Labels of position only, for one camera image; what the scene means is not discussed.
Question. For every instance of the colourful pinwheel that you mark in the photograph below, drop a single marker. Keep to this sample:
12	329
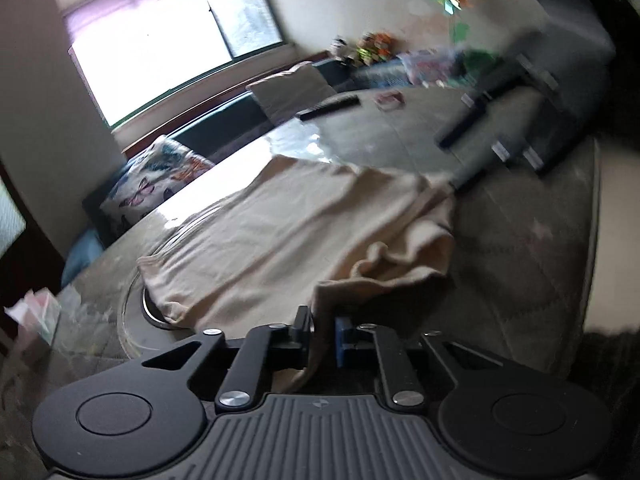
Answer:
452	2

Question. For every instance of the green plastic cup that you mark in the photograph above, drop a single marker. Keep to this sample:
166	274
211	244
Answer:
482	59

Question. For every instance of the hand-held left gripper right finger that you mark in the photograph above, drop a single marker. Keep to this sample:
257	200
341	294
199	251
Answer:
342	342

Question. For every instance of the cream garment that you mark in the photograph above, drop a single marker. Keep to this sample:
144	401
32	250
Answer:
300	225

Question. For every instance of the window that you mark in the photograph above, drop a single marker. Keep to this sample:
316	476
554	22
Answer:
165	45

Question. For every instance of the butterfly print pillow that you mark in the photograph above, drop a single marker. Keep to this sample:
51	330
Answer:
150	185

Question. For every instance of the black white cow plush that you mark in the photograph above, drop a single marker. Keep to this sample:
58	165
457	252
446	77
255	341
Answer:
339	46

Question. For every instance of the blue sofa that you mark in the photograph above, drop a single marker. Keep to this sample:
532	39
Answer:
235	115

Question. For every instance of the clear plastic storage box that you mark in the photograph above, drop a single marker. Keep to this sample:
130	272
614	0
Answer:
432	66

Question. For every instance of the black round turntable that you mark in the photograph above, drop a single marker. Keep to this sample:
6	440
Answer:
152	312

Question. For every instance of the plain white pillow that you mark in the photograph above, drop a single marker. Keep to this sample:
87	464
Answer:
292	92

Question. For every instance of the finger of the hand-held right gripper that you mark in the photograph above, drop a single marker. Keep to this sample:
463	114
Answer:
480	105
482	165

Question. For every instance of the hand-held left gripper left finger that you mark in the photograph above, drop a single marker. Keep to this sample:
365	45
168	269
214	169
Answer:
304	332

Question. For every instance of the small pink item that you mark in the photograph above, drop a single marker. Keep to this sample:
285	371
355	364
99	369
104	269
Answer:
389	101

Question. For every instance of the white tissue box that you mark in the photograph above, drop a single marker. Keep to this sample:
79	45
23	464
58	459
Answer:
35	312

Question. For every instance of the orange plush toy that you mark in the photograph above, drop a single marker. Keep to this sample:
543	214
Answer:
386	46

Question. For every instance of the stuffed toys group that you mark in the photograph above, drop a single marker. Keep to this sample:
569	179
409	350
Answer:
369	47

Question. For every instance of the black remote control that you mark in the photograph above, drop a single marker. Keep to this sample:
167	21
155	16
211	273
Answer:
329	107

